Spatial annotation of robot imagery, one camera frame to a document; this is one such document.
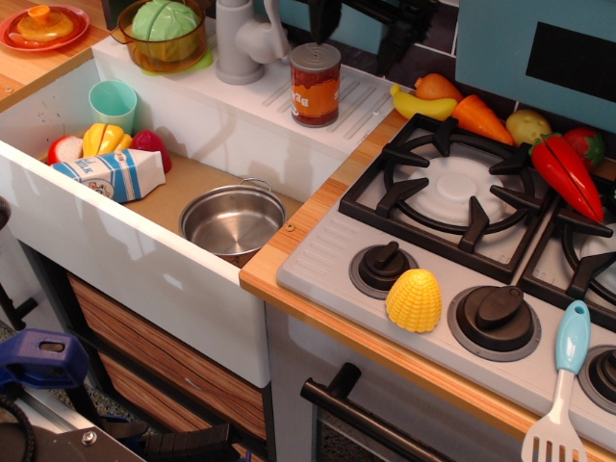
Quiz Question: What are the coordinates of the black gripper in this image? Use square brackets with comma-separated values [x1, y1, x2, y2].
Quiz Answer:
[307, 0, 441, 76]

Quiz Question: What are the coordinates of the toy bean can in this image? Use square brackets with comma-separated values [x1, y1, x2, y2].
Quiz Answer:
[291, 42, 341, 127]

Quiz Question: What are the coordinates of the orange transparent pot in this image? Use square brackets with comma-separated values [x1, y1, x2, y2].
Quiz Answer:
[112, 1, 208, 71]

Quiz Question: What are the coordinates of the steel pot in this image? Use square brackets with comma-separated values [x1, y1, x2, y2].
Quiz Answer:
[179, 177, 287, 261]

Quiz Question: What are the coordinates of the orange pot lid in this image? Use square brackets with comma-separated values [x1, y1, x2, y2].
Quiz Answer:
[16, 6, 75, 42]

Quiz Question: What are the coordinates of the yellow toy banana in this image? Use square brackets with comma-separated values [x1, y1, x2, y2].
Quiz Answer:
[390, 84, 458, 121]

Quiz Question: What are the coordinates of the orange toy carrot back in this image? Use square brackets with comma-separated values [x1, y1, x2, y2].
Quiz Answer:
[415, 73, 464, 102]

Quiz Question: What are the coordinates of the orange toy carrot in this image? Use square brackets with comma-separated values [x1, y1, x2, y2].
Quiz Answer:
[452, 94, 514, 145]
[415, 73, 464, 102]

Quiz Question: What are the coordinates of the grey toy faucet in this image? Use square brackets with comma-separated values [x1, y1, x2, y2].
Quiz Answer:
[216, 1, 290, 86]

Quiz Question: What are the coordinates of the orange toy carrot front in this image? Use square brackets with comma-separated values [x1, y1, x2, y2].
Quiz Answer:
[452, 94, 514, 145]

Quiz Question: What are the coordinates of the green mat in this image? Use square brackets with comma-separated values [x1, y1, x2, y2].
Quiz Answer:
[141, 50, 214, 76]

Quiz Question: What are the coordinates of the toy potato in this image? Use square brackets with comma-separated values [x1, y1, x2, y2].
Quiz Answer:
[505, 109, 553, 146]

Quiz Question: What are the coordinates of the teal toy microwave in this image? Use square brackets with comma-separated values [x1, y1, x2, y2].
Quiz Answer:
[455, 1, 615, 132]

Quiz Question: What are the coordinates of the green toy cabbage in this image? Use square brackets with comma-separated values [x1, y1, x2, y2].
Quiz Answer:
[132, 1, 200, 41]

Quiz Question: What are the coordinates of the red toy chili pepper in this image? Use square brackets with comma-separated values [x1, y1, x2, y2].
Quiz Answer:
[529, 133, 604, 222]

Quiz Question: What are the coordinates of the black left stove knob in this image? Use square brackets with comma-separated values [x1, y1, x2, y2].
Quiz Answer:
[348, 241, 419, 299]

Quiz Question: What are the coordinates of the black stove knob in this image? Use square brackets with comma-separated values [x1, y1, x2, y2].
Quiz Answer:
[578, 345, 615, 415]
[348, 241, 419, 299]
[448, 286, 542, 362]

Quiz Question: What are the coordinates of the red toy fruit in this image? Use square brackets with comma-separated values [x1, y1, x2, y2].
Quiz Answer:
[130, 130, 172, 173]

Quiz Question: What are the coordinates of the black left burner grate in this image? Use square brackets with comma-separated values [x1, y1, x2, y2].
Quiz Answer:
[338, 115, 553, 283]

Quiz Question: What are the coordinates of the black burner grate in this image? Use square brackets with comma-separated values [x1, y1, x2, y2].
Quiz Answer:
[520, 199, 615, 332]
[338, 115, 553, 283]

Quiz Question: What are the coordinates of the toy strawberry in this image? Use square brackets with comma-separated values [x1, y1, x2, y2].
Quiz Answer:
[563, 127, 605, 171]

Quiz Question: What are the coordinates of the mint green cup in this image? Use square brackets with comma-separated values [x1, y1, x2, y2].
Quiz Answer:
[89, 80, 139, 135]

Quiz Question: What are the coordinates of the white toy sink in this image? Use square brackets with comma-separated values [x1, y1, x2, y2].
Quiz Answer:
[1, 38, 392, 388]

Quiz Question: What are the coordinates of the grey toy stove top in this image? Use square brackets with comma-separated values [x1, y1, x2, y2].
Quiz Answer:
[275, 113, 616, 440]

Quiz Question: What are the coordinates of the yellow toy corn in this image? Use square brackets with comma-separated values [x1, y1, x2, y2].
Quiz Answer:
[385, 269, 443, 333]

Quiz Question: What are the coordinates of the toy milk carton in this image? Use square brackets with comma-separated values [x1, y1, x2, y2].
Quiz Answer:
[52, 149, 166, 203]

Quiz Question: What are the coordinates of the yellow toy pepper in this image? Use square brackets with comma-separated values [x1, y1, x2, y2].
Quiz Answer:
[82, 122, 132, 158]

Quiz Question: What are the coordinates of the red white toy apple half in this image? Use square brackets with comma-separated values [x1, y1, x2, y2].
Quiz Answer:
[47, 135, 83, 166]

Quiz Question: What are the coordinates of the black middle stove knob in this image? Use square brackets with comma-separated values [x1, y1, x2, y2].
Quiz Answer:
[448, 286, 542, 362]

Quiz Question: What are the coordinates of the black right burner grate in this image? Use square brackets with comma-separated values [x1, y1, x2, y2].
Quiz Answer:
[520, 199, 615, 332]

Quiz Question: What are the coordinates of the black right stove knob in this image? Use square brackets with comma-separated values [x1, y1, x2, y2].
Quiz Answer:
[578, 345, 615, 415]

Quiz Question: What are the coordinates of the blue white toy spatula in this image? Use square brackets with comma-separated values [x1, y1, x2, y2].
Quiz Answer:
[521, 300, 591, 461]

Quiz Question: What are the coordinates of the blue clamp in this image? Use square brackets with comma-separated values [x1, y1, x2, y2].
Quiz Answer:
[1, 328, 90, 392]

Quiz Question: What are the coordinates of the black oven door handle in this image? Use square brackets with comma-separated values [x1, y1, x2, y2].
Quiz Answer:
[300, 362, 450, 462]

